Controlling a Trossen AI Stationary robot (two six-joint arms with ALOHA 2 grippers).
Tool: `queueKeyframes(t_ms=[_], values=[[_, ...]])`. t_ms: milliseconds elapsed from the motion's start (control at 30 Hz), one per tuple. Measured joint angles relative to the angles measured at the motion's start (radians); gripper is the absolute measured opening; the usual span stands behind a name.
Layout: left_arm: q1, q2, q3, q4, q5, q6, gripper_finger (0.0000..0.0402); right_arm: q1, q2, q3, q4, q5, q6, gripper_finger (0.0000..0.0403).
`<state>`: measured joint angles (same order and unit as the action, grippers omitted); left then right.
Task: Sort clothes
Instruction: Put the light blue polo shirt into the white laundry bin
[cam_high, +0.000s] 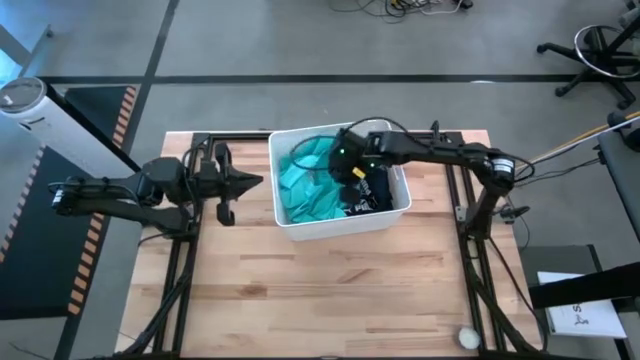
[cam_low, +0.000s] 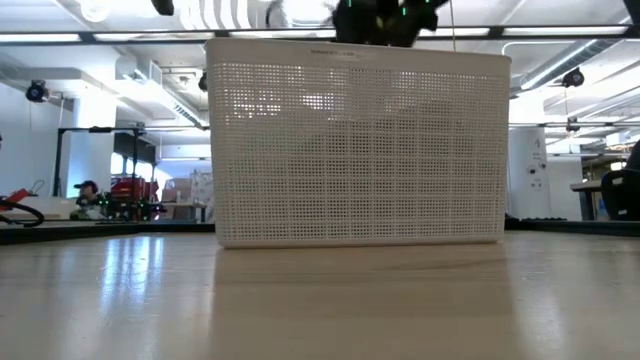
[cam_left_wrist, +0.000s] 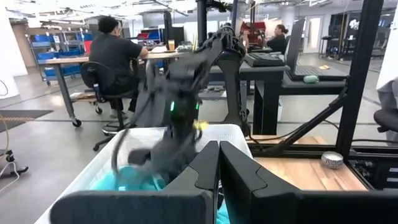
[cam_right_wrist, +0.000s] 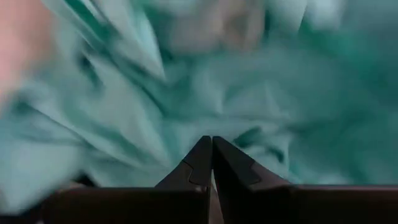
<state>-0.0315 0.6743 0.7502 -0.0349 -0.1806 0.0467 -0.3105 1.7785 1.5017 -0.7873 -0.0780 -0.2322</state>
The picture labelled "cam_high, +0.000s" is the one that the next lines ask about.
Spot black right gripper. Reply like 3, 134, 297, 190
328, 127, 384, 207

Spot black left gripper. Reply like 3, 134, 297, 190
183, 142, 264, 227

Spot dark navy garment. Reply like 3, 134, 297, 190
342, 167, 396, 217

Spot teal garment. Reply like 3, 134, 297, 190
277, 137, 351, 225

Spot white perforated plastic laundry basket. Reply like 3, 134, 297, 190
267, 119, 413, 242

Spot black mat orange hazard stripes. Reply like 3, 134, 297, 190
0, 144, 109, 321
63, 85, 139, 151

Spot small white round disc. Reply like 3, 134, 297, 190
458, 327, 481, 350

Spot black blurred bar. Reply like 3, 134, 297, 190
528, 261, 640, 310

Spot dark grey padded seat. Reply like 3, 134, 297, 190
594, 110, 640, 241

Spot black office chair base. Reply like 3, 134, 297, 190
536, 22, 640, 111

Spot white paper sheet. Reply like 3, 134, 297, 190
537, 270, 627, 340

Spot black aluminium table frame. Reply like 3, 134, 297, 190
114, 119, 546, 360

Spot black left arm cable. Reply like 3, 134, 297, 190
180, 138, 214, 167

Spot floor cable bundle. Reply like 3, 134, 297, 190
328, 0, 474, 20

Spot yellow cable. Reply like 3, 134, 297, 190
498, 112, 640, 174

